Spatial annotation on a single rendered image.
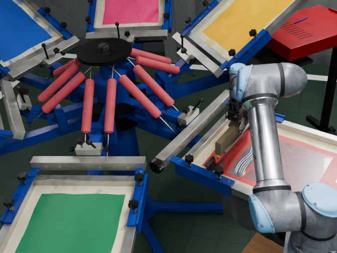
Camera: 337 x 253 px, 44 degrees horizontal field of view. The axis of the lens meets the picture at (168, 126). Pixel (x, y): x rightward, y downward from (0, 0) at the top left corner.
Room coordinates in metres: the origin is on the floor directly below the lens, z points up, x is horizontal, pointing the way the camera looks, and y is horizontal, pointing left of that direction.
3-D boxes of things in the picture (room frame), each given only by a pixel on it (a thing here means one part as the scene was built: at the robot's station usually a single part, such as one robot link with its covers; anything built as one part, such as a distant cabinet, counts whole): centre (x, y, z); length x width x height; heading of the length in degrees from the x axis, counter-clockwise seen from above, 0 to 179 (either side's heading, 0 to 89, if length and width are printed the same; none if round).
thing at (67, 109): (2.15, 0.31, 0.99); 0.82 x 0.79 x 0.12; 51
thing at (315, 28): (2.65, -1.01, 1.06); 0.61 x 0.46 x 0.12; 111
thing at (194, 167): (1.42, -0.14, 0.98); 0.30 x 0.05 x 0.07; 51
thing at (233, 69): (1.59, -0.33, 1.39); 0.09 x 0.08 x 0.11; 178
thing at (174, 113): (1.84, -0.07, 1.02); 0.17 x 0.06 x 0.05; 51
